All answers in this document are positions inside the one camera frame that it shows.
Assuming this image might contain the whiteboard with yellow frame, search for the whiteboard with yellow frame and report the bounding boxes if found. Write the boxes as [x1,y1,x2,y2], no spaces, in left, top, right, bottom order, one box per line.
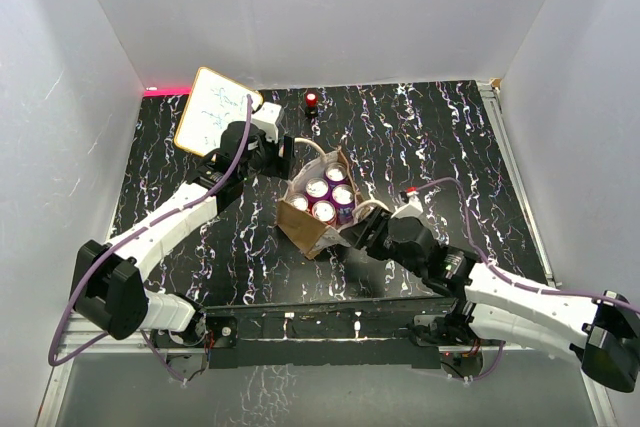
[173,67,263,157]

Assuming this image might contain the purple soda can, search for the purple soda can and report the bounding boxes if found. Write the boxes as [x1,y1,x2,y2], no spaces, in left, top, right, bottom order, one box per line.
[324,162,348,187]
[331,184,355,207]
[304,177,330,201]

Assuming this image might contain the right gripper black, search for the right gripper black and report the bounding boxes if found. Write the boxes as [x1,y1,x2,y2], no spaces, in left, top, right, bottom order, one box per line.
[342,206,425,278]

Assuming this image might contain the burlap canvas bag rope handles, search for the burlap canvas bag rope handles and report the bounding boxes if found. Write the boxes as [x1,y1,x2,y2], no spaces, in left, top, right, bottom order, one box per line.
[276,138,386,260]

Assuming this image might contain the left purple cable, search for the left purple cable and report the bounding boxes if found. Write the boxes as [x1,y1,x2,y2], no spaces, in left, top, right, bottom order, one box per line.
[47,94,256,383]

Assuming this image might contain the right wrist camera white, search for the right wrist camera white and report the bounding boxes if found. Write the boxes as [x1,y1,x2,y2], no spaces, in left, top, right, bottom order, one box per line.
[392,187,423,218]

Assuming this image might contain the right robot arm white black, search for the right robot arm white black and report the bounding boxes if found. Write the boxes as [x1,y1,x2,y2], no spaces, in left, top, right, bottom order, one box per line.
[341,208,639,393]

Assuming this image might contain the purple soda can rear right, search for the purple soda can rear right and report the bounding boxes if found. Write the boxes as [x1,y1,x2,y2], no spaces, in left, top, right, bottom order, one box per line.
[331,184,355,207]

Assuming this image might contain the red button on black base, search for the red button on black base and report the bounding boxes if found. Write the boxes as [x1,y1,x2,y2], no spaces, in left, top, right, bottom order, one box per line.
[305,91,319,118]

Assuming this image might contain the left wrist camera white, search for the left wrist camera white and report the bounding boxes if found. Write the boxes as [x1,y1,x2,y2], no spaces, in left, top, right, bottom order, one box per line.
[251,102,283,144]

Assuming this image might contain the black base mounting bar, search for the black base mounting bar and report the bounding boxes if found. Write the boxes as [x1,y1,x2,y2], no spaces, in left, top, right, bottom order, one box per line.
[205,297,479,369]

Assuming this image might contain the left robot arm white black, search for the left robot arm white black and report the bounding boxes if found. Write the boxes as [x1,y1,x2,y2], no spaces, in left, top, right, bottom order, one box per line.
[70,121,294,346]

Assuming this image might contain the purple soda can middle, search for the purple soda can middle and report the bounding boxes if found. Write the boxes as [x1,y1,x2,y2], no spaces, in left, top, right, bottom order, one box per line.
[304,177,330,201]

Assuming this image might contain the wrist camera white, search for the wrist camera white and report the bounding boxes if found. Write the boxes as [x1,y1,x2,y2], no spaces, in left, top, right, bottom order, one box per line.
[251,102,283,144]
[392,187,423,218]

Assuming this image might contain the purple soda can rear left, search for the purple soda can rear left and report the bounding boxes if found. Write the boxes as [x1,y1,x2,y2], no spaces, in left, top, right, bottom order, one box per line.
[324,162,348,187]

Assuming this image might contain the red cola can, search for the red cola can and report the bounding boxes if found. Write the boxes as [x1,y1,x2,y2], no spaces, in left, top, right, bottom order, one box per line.
[311,200,336,225]
[287,193,309,212]

